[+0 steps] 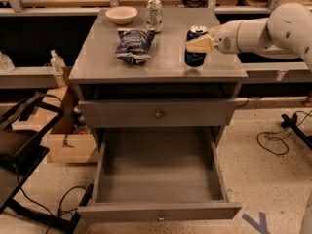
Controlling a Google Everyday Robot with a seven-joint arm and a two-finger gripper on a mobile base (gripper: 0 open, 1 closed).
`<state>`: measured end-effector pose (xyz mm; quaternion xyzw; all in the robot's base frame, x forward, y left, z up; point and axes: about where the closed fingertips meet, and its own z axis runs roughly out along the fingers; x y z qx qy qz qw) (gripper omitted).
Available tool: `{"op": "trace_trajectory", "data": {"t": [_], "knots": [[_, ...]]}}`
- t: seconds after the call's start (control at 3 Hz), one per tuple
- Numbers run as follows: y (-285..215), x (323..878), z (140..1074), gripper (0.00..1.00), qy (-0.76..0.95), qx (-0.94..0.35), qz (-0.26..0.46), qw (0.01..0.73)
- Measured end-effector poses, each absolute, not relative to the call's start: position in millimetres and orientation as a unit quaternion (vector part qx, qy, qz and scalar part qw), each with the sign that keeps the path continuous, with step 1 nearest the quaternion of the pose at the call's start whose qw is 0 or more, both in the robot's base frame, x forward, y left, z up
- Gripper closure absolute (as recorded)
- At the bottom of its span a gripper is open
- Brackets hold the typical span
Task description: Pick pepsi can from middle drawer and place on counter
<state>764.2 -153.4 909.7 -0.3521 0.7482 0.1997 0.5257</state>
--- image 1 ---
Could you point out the closed grey top drawer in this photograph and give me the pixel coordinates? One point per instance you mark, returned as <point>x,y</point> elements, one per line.
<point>157,113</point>

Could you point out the silver green soda can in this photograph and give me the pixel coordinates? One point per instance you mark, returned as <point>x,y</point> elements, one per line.
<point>154,15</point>

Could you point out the open grey middle drawer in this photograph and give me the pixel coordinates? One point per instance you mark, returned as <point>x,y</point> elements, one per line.
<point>158,174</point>

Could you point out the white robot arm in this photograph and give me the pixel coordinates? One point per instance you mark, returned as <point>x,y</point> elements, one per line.
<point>266,168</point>

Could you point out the cardboard box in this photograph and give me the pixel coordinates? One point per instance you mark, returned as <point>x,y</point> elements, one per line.
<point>67,141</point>

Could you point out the clear sanitizer bottle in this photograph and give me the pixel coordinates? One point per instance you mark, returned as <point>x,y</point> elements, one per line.
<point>57,62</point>

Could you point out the black cart frame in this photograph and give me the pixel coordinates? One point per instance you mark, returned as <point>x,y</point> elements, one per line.
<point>20,154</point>

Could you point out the black stand base right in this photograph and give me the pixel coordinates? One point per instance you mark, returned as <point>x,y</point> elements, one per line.
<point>292,123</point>

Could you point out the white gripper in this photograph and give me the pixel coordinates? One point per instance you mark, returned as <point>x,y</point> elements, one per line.
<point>225,37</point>

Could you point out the white ceramic bowl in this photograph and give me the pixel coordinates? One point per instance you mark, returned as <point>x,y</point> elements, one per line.
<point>122,14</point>

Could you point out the blue chip bag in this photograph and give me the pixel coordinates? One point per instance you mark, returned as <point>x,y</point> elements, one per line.
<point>134,45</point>

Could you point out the blue pepsi can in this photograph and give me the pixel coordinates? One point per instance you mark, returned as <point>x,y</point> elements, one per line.
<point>193,59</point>

